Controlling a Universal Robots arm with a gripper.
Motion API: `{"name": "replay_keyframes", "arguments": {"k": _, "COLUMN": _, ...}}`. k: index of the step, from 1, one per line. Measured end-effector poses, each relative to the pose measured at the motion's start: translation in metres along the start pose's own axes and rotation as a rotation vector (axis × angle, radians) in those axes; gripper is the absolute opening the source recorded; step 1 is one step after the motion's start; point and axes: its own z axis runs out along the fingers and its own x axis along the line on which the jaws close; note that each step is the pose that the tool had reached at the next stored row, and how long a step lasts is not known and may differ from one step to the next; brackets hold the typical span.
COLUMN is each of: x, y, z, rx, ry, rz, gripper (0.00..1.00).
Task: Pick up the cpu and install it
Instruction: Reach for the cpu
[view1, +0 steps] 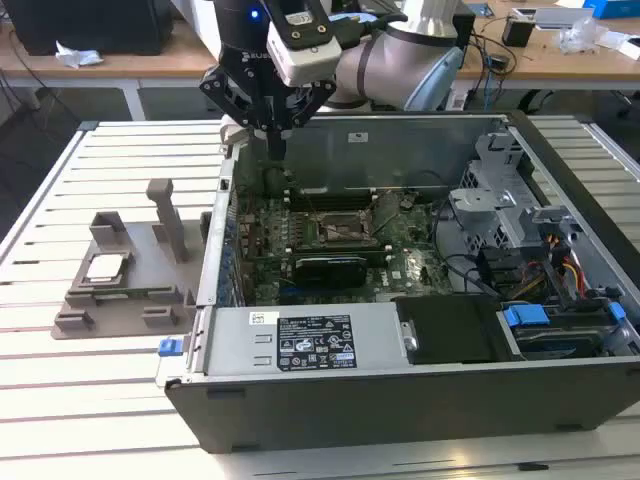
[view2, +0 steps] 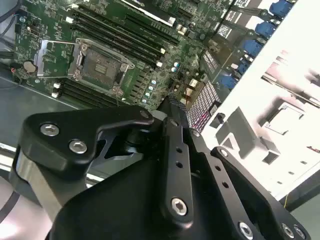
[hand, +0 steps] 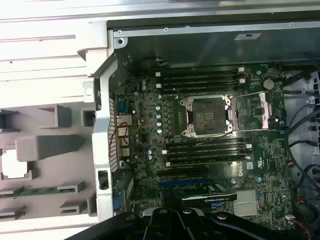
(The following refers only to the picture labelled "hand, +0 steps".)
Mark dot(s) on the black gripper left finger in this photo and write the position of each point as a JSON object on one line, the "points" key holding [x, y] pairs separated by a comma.
{"points": [[162, 225]]}

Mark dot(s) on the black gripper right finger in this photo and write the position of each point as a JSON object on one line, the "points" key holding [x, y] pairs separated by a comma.
{"points": [[191, 226]]}

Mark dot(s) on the CPU socket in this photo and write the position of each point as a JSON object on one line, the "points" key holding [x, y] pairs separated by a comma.
{"points": [[206, 116]]}

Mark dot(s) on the black graphics card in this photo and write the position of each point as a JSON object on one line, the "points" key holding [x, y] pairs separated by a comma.
{"points": [[200, 199]]}

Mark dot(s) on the blue expansion slot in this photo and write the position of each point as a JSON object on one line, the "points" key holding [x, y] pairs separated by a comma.
{"points": [[182, 185]]}

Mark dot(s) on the silver chipset heatsink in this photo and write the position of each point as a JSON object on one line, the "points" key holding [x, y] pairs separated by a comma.
{"points": [[245, 208]]}

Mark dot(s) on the black RAM slot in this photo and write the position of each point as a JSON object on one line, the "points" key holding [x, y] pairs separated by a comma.
{"points": [[200, 72], [205, 155], [205, 160], [200, 77], [200, 83], [200, 88], [205, 149], [205, 143]]}

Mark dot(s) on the open PC case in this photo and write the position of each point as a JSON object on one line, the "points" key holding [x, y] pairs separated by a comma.
{"points": [[101, 155]]}

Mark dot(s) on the green motherboard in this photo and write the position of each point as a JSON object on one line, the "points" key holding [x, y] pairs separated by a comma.
{"points": [[270, 155]]}

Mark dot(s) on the green RAM stick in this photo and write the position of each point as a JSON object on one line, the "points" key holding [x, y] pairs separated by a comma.
{"points": [[37, 192]]}

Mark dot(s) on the grey parts rack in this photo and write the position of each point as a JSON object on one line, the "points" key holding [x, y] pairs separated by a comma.
{"points": [[50, 147]]}

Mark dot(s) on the metal socket cover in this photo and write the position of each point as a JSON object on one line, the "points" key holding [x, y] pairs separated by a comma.
{"points": [[265, 110]]}

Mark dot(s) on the round coin battery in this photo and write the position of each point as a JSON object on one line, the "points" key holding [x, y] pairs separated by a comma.
{"points": [[268, 84]]}

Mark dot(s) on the silver drive cage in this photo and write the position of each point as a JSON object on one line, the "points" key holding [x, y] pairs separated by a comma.
{"points": [[315, 82]]}

